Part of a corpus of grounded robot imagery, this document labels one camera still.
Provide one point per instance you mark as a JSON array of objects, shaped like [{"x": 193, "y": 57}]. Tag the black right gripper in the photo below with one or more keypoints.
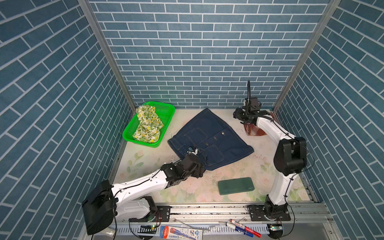
[{"x": 237, "y": 113}]

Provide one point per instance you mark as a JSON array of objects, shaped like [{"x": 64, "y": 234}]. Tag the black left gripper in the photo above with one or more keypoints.
[{"x": 199, "y": 168}]

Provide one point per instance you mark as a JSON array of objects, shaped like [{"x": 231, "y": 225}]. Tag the red plaid skirt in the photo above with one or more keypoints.
[{"x": 250, "y": 125}]

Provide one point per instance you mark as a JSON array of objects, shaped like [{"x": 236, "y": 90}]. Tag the dark navy skirt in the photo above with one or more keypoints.
[{"x": 217, "y": 143}]

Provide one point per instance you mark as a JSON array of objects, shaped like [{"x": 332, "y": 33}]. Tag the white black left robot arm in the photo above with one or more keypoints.
[{"x": 108, "y": 203}]

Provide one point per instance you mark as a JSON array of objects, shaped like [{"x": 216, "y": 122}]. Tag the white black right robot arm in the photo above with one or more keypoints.
[{"x": 289, "y": 160}]

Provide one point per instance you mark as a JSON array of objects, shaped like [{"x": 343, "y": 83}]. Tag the dark green folded cloth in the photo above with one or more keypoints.
[{"x": 234, "y": 186}]

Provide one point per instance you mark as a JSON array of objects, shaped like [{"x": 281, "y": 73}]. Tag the yellow floral skirt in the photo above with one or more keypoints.
[{"x": 150, "y": 125}]

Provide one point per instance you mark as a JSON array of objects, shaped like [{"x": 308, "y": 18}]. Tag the green plastic basket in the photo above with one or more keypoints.
[{"x": 165, "y": 113}]

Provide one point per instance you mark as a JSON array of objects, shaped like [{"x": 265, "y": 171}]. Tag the blue red packaged tool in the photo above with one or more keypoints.
[{"x": 177, "y": 233}]

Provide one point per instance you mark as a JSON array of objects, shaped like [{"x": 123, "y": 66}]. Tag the blue marker pen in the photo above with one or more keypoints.
[{"x": 239, "y": 230}]

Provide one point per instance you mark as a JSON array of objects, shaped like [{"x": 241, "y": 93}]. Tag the red marker pen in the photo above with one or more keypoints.
[{"x": 245, "y": 228}]

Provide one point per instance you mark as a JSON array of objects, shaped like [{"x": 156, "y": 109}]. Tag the white small device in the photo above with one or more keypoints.
[{"x": 110, "y": 232}]

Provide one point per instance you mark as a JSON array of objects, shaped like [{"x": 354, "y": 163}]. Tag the aluminium corner frame post right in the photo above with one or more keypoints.
[{"x": 315, "y": 36}]

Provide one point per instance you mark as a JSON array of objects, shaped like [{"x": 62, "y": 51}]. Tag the aluminium corner frame post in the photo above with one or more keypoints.
[
  {"x": 315, "y": 36},
  {"x": 95, "y": 26}
]

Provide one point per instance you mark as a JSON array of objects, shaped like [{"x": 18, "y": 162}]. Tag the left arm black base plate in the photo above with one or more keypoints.
[{"x": 161, "y": 215}]

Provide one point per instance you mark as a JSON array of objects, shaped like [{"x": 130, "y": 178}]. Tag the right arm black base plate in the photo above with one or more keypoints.
[{"x": 259, "y": 213}]

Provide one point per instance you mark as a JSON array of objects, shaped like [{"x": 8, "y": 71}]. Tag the aluminium front rail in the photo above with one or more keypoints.
[{"x": 306, "y": 217}]

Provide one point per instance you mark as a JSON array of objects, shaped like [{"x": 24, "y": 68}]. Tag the aluminium corner frame post left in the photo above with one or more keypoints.
[{"x": 95, "y": 26}]

